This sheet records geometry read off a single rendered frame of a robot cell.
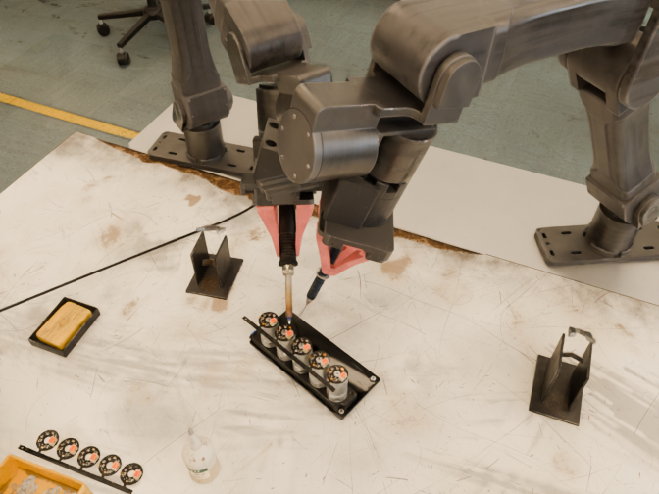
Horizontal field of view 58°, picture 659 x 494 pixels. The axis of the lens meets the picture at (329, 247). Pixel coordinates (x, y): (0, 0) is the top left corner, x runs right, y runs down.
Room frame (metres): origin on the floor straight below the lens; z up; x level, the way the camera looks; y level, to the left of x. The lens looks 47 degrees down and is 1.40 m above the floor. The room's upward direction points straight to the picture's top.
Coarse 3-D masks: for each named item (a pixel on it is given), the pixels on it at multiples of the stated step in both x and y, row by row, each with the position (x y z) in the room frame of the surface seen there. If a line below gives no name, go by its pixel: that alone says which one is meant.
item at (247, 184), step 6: (258, 132) 0.57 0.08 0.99; (246, 174) 0.56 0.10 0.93; (246, 180) 0.53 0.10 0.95; (252, 180) 0.53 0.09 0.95; (240, 186) 0.52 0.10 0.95; (246, 186) 0.51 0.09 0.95; (252, 186) 0.51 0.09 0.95; (258, 186) 0.51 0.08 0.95; (240, 192) 0.51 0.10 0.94; (246, 192) 0.52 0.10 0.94; (252, 192) 0.52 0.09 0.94
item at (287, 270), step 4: (284, 268) 0.48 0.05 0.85; (288, 268) 0.48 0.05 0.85; (292, 268) 0.48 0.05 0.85; (284, 272) 0.47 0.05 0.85; (288, 272) 0.47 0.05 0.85; (292, 272) 0.47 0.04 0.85; (288, 276) 0.47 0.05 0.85; (288, 280) 0.46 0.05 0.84; (288, 284) 0.46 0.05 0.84; (288, 288) 0.46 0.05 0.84; (288, 292) 0.45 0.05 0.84; (288, 296) 0.45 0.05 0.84; (288, 300) 0.44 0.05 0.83; (288, 304) 0.44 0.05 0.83; (288, 308) 0.43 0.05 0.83; (288, 312) 0.43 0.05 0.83; (288, 316) 0.43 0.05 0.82
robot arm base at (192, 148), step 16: (208, 128) 0.80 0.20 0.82; (160, 144) 0.84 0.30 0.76; (176, 144) 0.84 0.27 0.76; (192, 144) 0.80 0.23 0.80; (208, 144) 0.80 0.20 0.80; (224, 144) 0.83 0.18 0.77; (160, 160) 0.81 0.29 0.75; (176, 160) 0.80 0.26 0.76; (192, 160) 0.79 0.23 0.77; (208, 160) 0.79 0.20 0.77; (224, 160) 0.80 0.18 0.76; (240, 160) 0.80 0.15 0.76; (240, 176) 0.77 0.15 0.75
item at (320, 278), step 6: (330, 252) 0.41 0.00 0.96; (336, 252) 0.41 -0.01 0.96; (330, 258) 0.41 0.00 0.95; (336, 258) 0.41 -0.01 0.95; (318, 270) 0.41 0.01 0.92; (318, 276) 0.41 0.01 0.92; (324, 276) 0.41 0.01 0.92; (318, 282) 0.41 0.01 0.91; (312, 288) 0.41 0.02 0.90; (318, 288) 0.41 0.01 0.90; (312, 294) 0.41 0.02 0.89
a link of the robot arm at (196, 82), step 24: (168, 0) 0.78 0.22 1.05; (192, 0) 0.79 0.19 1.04; (168, 24) 0.80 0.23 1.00; (192, 24) 0.79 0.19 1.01; (192, 48) 0.78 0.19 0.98; (192, 72) 0.78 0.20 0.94; (216, 72) 0.80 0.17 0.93; (192, 96) 0.77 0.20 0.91; (216, 96) 0.79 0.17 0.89; (192, 120) 0.76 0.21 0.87; (216, 120) 0.80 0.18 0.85
